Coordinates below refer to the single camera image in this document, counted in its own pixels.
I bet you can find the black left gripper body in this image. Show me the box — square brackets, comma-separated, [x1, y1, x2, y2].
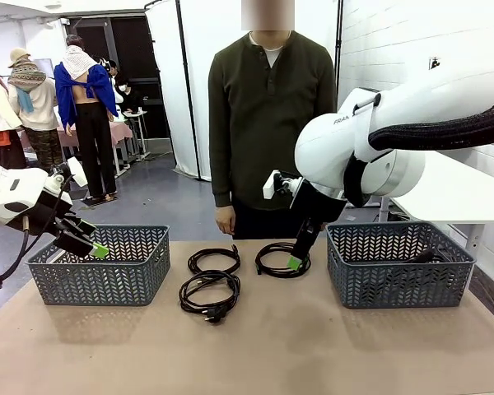
[24, 191, 80, 239]

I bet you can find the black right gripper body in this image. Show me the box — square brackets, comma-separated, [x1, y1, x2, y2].
[290, 179, 349, 225]

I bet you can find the black power cable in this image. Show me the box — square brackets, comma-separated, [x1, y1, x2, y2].
[178, 270, 242, 326]
[254, 241, 313, 277]
[398, 249, 454, 264]

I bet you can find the thin black USB cable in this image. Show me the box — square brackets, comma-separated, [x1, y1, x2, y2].
[187, 244, 242, 276]

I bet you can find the person's right forearm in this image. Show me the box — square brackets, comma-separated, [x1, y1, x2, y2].
[208, 135, 235, 208]

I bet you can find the person's right hand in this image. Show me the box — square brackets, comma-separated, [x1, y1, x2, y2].
[215, 205, 236, 236]

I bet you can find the grey plastic lattice basket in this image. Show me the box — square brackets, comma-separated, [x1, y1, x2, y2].
[26, 224, 171, 308]
[325, 221, 477, 309]

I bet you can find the mannequin with blue jacket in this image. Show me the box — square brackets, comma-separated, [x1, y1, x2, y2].
[53, 35, 119, 202]

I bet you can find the person in dark green shirt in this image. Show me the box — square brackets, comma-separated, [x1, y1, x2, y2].
[207, 0, 338, 240]

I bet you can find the table with pink cloth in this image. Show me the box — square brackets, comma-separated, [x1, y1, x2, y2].
[56, 121, 133, 178]

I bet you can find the mannequin with patterned scarf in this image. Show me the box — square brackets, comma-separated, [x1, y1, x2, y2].
[7, 48, 71, 174]

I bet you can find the small white desk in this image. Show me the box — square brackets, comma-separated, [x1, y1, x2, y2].
[123, 109, 151, 160]

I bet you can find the black braided right arm sleeve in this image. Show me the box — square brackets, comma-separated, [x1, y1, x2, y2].
[343, 105, 494, 209]

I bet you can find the seated person with mask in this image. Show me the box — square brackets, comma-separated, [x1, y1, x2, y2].
[119, 76, 145, 112]

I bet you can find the long black backdrop pole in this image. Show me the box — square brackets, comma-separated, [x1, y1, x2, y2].
[175, 0, 203, 181]

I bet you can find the short black backdrop pole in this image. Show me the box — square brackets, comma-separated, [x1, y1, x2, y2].
[335, 0, 345, 63]

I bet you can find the white backdrop screen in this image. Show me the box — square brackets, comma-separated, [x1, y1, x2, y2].
[144, 0, 343, 182]

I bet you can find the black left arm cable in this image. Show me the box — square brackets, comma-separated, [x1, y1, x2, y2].
[0, 174, 75, 291]

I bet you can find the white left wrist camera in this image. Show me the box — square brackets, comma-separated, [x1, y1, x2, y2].
[49, 158, 88, 191]

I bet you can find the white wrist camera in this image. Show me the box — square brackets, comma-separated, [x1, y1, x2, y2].
[262, 169, 304, 202]
[49, 158, 88, 191]

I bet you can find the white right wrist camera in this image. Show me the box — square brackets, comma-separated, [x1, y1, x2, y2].
[262, 169, 304, 202]

